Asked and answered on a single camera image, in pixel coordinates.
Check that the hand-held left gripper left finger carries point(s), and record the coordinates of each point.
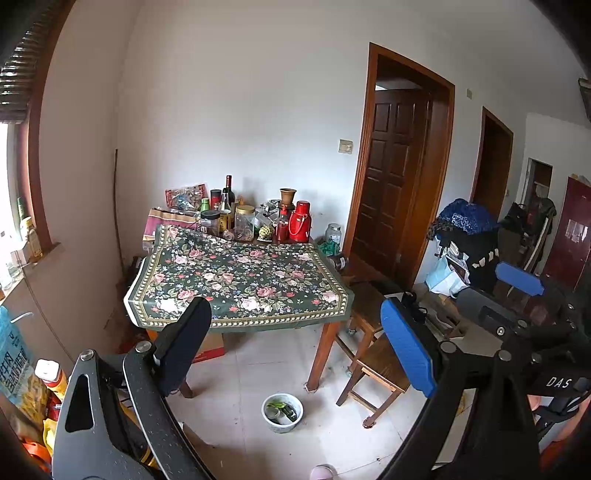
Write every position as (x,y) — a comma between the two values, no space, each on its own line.
(180,350)

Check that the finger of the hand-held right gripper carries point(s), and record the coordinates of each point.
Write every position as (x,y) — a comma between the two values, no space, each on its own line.
(519,278)
(485,309)

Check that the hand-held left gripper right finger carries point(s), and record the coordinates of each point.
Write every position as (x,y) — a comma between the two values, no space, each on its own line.
(408,346)

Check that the white plastic basin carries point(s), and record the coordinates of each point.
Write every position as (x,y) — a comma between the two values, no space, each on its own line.
(265,413)

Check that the green glass bottle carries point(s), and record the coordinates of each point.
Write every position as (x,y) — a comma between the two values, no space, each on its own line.
(291,412)

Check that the cardboard box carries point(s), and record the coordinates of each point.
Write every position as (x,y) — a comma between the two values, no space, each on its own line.
(212,348)

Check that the wooden chair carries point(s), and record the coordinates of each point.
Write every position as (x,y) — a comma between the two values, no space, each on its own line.
(381,367)
(367,304)

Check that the light blue plastic bag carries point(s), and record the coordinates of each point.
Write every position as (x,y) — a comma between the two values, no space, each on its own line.
(443,279)

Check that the pile of clothes and bags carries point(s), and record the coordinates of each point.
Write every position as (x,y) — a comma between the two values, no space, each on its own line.
(475,251)

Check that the dark red door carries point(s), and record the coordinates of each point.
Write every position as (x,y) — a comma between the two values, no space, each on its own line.
(570,240)

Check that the wooden table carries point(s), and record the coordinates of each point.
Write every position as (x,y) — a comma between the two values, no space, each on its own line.
(321,355)

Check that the dark round tin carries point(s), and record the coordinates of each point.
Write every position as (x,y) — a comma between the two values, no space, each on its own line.
(338,261)

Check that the small glass jar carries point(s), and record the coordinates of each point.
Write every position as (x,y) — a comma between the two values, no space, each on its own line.
(229,234)

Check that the green plastic bag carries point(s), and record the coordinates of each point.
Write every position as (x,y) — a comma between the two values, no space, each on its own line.
(328,248)

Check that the maroon paper gift bag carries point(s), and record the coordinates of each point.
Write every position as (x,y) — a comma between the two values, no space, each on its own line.
(171,224)

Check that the white capped red bottle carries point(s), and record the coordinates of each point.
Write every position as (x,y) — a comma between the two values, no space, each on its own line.
(51,376)

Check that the clear jar black lid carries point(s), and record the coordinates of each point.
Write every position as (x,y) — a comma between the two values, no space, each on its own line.
(210,222)

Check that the glass storage jar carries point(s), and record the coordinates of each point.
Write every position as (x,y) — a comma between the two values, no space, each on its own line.
(333,233)

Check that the clear jar gold lid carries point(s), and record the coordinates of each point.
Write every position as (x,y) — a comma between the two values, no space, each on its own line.
(244,224)

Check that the clear liquor bottle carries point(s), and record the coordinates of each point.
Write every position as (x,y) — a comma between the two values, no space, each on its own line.
(225,212)

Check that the yellow green custard apple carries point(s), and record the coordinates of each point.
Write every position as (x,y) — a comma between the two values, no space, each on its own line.
(265,232)

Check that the green plastic bottle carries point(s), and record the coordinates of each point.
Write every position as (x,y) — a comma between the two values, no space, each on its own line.
(205,204)

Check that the red snack bag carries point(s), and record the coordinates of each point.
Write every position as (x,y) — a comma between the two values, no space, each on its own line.
(184,197)

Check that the brown wooden door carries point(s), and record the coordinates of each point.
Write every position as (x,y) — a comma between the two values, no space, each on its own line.
(392,184)

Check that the red black tin canister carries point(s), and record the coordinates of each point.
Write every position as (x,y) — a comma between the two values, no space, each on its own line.
(215,198)

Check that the red sauce bottle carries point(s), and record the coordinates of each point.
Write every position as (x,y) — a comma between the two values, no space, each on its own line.
(281,228)

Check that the red thermos flask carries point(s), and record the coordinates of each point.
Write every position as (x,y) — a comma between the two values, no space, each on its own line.
(299,224)

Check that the blue snack bag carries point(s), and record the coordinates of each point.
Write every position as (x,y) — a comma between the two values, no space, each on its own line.
(14,355)

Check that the metal hand-crank machine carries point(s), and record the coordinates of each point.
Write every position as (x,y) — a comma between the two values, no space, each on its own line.
(268,206)

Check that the dark wine bottle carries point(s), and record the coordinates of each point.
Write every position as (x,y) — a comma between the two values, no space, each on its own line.
(229,187)

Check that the brown clay vase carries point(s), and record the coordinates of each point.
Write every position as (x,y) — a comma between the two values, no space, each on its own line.
(287,197)

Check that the yellow oil bottle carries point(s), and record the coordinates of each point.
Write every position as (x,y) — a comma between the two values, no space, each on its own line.
(30,233)

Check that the window blinds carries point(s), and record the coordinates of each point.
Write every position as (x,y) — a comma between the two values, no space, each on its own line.
(21,78)

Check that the narrow wooden door frame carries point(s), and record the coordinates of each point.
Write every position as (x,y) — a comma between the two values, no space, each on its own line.
(508,170)

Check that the beige light switch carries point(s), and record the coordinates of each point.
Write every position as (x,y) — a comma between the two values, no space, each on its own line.
(346,146)

